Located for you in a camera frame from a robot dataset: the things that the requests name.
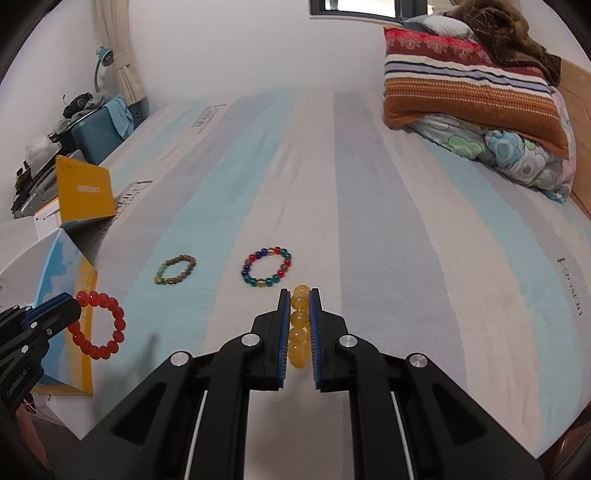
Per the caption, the grey pillow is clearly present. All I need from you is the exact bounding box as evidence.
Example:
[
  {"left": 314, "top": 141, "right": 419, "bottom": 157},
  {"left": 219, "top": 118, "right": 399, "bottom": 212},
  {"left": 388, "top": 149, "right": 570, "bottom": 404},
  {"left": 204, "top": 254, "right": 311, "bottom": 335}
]
[{"left": 406, "top": 14, "right": 476, "bottom": 38}]

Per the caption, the black bag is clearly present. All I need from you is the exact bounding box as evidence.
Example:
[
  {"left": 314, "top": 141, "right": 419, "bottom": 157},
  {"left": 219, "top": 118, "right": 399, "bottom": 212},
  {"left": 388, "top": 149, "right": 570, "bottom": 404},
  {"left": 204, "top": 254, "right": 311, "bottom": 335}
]
[{"left": 62, "top": 92, "right": 112, "bottom": 118}]

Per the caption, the teal cloth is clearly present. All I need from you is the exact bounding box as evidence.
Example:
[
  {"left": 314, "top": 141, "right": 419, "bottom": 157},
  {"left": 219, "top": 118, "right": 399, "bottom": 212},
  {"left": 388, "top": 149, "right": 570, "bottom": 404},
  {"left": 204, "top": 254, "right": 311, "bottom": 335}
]
[{"left": 102, "top": 95, "right": 134, "bottom": 137}]

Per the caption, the yellow bead bracelet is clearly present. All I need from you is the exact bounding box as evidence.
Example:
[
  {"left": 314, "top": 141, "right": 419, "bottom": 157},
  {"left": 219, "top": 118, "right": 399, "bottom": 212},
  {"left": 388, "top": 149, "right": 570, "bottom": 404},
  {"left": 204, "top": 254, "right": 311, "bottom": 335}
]
[{"left": 288, "top": 285, "right": 311, "bottom": 369}]

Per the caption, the multicolour bead bracelet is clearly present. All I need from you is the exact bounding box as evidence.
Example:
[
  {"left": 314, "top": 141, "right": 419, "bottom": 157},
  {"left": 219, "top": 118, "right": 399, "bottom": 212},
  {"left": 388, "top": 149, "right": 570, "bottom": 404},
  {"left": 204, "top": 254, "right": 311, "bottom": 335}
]
[{"left": 240, "top": 246, "right": 293, "bottom": 289}]

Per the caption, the green brown bead bracelet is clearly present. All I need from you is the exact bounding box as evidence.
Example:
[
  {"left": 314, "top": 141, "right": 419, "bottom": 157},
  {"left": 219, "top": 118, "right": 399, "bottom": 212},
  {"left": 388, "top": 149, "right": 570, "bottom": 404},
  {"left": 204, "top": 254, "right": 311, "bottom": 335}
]
[{"left": 154, "top": 255, "right": 197, "bottom": 285}]

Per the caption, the beige curtain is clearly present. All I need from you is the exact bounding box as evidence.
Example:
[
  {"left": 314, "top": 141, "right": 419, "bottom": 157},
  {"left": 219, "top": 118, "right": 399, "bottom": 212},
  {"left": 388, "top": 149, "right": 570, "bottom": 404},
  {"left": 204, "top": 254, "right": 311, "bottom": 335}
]
[{"left": 95, "top": 0, "right": 148, "bottom": 104}]

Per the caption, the blue and yellow cardboard box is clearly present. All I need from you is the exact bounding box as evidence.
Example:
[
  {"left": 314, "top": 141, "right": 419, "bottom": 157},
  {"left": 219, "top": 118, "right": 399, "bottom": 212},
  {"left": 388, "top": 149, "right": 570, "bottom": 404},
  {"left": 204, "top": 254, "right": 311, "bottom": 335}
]
[{"left": 0, "top": 155, "right": 116, "bottom": 398}]

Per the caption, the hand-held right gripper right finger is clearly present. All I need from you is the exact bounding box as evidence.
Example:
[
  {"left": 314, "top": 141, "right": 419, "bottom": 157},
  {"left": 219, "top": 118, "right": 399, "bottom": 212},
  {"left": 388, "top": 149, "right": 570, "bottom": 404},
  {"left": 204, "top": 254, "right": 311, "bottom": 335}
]
[{"left": 308, "top": 287, "right": 546, "bottom": 480}]

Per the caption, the red bead bracelet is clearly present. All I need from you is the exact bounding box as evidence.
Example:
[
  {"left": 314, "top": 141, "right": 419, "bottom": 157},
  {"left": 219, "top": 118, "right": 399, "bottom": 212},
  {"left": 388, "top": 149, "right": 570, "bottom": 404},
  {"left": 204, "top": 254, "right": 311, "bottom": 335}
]
[{"left": 67, "top": 291, "right": 126, "bottom": 361}]

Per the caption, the blue desk lamp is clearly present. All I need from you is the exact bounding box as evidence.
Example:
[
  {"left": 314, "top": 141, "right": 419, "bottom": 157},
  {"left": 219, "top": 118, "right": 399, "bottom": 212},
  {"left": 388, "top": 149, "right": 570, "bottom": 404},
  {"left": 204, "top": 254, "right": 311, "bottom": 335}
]
[{"left": 93, "top": 46, "right": 115, "bottom": 95}]

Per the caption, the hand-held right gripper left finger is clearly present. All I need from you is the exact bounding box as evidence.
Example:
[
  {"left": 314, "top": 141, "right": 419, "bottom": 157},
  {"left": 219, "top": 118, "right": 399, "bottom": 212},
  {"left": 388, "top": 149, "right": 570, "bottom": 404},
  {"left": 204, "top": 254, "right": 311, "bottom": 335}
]
[{"left": 53, "top": 287, "right": 291, "bottom": 480}]

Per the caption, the dark suitcase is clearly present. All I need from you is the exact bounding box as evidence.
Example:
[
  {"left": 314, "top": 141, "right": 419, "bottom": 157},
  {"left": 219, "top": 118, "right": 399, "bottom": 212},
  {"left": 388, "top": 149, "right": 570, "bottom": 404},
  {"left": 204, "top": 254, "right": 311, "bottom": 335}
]
[{"left": 127, "top": 97, "right": 149, "bottom": 127}]

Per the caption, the person's left hand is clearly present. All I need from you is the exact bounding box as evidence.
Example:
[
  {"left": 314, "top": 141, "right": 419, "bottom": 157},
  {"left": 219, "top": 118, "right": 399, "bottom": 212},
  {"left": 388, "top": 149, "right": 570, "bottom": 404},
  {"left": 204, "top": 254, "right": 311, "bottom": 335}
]
[{"left": 11, "top": 399, "right": 49, "bottom": 467}]

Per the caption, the white plastic bag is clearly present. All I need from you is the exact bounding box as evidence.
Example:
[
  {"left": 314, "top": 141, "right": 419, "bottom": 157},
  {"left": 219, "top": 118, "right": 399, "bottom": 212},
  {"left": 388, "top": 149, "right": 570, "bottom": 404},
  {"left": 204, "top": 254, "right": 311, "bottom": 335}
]
[{"left": 25, "top": 136, "right": 61, "bottom": 162}]

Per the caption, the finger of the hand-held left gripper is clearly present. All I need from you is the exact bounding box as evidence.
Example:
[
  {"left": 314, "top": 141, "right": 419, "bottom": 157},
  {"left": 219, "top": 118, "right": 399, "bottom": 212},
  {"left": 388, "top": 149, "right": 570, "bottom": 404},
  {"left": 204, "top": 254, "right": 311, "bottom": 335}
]
[
  {"left": 28, "top": 299, "right": 83, "bottom": 352},
  {"left": 25, "top": 294, "right": 75, "bottom": 322}
]

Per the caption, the silver ribbed case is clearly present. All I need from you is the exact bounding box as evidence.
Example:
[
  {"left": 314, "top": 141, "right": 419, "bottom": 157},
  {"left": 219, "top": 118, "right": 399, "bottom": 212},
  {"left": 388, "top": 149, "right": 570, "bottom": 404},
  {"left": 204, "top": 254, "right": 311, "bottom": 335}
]
[{"left": 14, "top": 171, "right": 61, "bottom": 217}]

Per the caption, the striped red orange pillow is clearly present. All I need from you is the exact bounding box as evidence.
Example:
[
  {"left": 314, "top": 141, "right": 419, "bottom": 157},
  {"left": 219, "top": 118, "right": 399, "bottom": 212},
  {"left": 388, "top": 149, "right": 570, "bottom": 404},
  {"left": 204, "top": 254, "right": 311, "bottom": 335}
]
[{"left": 382, "top": 25, "right": 570, "bottom": 160}]

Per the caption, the white cardboard box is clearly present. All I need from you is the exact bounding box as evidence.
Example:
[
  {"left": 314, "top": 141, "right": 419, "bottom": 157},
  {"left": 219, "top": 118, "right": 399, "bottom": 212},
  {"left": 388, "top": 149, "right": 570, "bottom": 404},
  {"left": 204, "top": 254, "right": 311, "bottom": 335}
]
[{"left": 32, "top": 210, "right": 63, "bottom": 232}]

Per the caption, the brown blanket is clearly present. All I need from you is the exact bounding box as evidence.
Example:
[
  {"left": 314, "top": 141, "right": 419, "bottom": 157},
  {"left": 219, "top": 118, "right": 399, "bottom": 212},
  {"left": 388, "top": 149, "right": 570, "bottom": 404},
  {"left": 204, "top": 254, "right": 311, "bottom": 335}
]
[{"left": 450, "top": 0, "right": 561, "bottom": 86}]

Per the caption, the floral quilt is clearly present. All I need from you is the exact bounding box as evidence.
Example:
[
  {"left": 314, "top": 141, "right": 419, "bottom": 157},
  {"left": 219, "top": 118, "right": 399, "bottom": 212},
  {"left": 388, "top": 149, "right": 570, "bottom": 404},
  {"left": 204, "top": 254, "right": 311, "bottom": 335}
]
[{"left": 409, "top": 85, "right": 578, "bottom": 204}]

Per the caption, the teal suitcase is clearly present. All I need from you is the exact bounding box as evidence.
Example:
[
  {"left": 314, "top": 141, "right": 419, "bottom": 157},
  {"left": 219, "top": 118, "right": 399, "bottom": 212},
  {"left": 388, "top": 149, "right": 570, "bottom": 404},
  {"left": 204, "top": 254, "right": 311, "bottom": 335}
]
[{"left": 71, "top": 104, "right": 134, "bottom": 164}]

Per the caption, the window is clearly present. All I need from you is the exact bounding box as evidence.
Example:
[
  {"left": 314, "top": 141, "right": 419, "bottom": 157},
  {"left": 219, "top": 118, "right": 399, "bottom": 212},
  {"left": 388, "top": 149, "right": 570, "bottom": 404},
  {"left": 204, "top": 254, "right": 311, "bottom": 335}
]
[{"left": 308, "top": 0, "right": 455, "bottom": 20}]

